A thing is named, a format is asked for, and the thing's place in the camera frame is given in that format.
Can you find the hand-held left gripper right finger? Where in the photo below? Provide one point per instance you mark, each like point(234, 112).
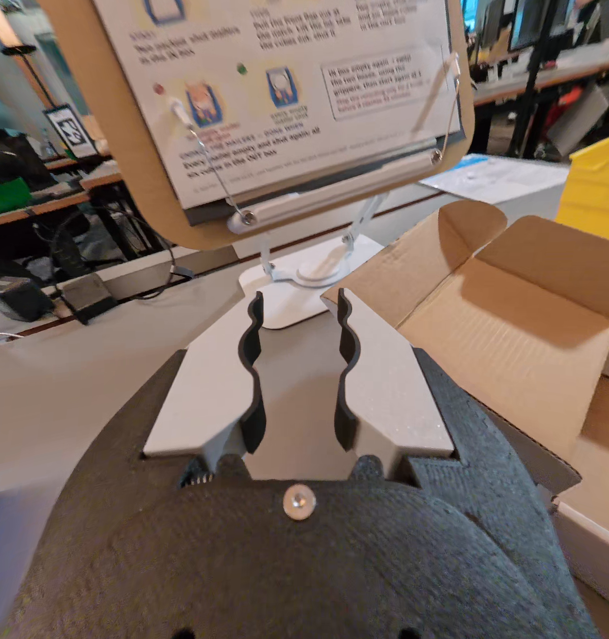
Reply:
point(394, 394)

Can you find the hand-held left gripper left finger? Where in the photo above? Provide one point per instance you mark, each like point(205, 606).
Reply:
point(204, 394)

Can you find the white cardboard mailer box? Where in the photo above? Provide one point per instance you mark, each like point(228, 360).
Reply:
point(509, 349)

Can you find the yellow plastic bin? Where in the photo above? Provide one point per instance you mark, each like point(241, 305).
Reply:
point(593, 199)

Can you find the black electronic device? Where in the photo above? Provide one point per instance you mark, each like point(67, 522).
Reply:
point(87, 297)
point(15, 299)

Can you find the white instruction sheet stand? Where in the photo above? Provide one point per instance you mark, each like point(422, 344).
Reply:
point(134, 174)

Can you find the white and blue leaflet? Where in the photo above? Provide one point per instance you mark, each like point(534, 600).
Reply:
point(504, 177)

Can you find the green plastic bin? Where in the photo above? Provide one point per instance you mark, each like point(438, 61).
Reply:
point(7, 194)

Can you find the black and white marker tag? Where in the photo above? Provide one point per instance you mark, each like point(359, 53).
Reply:
point(72, 132)

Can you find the brown wooden table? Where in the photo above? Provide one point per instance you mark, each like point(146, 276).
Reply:
point(534, 80)

